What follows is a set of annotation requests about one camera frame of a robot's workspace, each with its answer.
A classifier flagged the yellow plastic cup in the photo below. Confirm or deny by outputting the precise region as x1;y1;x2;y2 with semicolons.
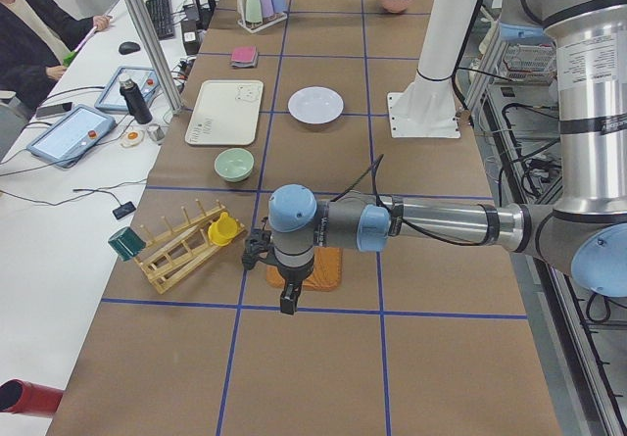
208;212;239;247

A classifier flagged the purple pastel cup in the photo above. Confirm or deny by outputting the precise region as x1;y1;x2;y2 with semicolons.
259;0;275;21

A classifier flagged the green pastel cup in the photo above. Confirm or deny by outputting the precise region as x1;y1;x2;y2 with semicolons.
245;0;263;27

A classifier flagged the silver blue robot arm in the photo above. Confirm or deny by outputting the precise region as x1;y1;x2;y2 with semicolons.
267;0;626;314

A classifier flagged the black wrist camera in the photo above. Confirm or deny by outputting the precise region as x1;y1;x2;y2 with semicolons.
241;228;275;270

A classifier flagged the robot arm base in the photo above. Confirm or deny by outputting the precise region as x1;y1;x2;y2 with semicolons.
499;0;626;43

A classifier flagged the black smartphone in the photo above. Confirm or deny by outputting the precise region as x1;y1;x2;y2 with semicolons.
35;102;73;120

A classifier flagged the seated person in black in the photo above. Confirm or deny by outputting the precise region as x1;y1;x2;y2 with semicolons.
1;0;111;111

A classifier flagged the white cup holder rack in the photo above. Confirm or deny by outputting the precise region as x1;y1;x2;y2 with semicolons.
236;0;288;33

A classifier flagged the near teach pendant tablet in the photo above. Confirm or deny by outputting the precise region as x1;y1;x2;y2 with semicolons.
26;105;116;168

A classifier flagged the black keyboard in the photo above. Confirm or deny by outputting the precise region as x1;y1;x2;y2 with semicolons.
145;0;175;40

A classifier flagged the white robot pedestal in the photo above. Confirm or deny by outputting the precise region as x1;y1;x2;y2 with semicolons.
388;0;479;138

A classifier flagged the pink grey cloth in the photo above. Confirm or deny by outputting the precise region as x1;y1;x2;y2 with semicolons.
230;46;259;69

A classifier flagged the aluminium frame post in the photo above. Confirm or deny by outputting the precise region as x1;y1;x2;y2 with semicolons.
124;0;183;116

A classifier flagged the light green bowl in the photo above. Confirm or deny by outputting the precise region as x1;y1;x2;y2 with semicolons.
214;148;255;182

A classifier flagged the black power adapter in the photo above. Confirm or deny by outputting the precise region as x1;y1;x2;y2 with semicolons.
180;19;202;56

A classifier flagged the far teach pendant tablet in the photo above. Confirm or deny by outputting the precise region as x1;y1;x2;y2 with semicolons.
95;67;160;114

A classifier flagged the small black puck device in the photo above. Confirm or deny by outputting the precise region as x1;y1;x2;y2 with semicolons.
112;202;136;220

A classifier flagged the teach pendant tablet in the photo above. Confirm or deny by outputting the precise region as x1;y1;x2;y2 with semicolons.
95;67;160;114
26;105;116;168

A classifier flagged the wooden brown tray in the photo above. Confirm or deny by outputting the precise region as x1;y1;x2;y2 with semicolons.
265;246;344;292

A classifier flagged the black computer mouse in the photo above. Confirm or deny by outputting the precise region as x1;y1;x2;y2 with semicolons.
118;41;141;55

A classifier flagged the wooden dish rack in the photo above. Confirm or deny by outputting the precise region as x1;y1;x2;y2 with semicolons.
134;201;246;294

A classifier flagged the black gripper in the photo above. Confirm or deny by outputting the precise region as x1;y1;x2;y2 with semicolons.
274;248;314;315

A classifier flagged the red cylinder object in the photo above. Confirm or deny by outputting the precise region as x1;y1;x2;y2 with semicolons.
1;379;64;417

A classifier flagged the cream bear tray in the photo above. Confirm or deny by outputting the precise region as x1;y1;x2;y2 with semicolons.
184;79;264;146

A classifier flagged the black water bottle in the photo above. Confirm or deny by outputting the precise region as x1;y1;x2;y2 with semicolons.
119;73;153;124

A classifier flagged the white ceramic plate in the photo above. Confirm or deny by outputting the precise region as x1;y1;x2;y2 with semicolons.
288;86;344;124

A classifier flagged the white wire basket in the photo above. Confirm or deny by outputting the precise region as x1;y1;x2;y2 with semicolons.
499;44;556;83

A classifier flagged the orange white round button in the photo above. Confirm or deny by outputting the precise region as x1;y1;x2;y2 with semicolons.
121;130;145;148

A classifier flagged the dark green cup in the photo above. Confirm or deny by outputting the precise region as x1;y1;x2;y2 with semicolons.
108;226;146;261

